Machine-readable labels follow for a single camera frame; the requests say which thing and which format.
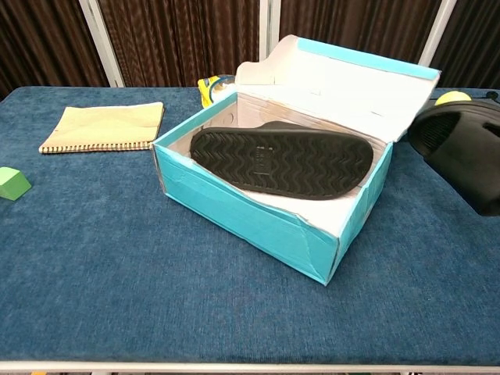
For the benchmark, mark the green block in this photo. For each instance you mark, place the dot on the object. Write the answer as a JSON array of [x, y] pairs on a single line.
[[13, 185]]

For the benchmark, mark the yellow-green tennis ball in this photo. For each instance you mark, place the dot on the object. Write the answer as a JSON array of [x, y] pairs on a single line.
[[451, 98]]

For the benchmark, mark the dark blue table mat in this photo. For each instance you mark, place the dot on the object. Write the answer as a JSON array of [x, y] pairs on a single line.
[[117, 273]]

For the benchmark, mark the white partition frame post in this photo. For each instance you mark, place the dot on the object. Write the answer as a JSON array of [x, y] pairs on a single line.
[[101, 43], [269, 23], [439, 31]]

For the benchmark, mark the light blue shoe box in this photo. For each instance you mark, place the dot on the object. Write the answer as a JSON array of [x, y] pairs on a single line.
[[250, 218]]

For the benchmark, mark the brown spiral notebook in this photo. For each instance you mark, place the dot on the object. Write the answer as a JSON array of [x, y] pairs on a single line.
[[105, 125]]

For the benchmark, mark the yellow snack bag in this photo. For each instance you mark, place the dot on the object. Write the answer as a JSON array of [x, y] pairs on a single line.
[[209, 91]]

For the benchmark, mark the dark brown ribbed partition panel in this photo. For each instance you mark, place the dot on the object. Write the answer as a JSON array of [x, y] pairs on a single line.
[[476, 39], [39, 39], [183, 39], [351, 23]]

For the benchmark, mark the black sandal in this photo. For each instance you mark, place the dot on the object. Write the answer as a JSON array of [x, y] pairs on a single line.
[[461, 164], [281, 164]]

